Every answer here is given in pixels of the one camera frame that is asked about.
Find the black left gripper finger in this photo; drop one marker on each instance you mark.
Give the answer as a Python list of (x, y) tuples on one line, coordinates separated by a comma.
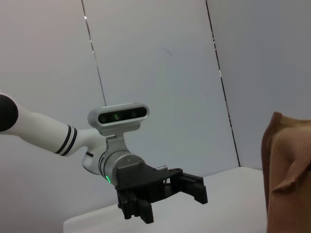
[(138, 208), (194, 188)]

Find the khaki canvas food bag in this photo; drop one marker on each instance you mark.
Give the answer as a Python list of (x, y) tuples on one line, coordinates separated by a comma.
[(286, 182)]

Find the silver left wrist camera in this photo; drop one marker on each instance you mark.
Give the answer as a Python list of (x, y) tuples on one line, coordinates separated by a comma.
[(119, 116)]

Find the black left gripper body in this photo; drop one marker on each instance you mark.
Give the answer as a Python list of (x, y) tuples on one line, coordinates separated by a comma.
[(141, 177)]

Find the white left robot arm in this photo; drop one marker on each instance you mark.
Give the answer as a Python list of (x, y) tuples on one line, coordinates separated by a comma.
[(36, 126)]

